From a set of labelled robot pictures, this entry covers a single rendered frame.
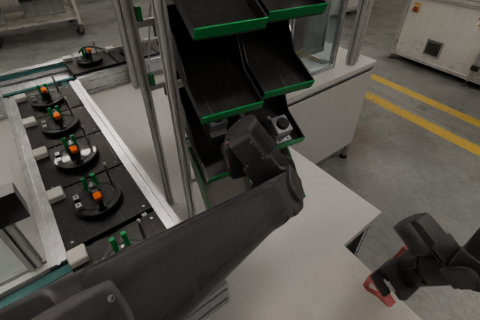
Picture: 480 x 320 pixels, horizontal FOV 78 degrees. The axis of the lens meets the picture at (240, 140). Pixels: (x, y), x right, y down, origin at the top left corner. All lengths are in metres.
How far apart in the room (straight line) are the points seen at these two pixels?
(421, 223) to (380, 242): 1.54
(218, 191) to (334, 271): 0.41
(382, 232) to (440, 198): 0.60
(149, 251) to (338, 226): 0.89
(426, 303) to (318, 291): 1.21
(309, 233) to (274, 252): 0.13
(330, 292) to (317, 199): 0.32
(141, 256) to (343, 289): 0.79
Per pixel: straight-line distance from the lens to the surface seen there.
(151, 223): 0.91
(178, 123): 0.67
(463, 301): 2.18
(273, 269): 0.93
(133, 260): 0.19
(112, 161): 1.14
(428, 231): 0.65
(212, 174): 0.68
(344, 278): 0.96
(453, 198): 2.70
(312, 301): 0.91
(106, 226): 0.94
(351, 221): 1.08
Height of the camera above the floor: 1.67
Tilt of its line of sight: 38 degrees down
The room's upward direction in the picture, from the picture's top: straight up
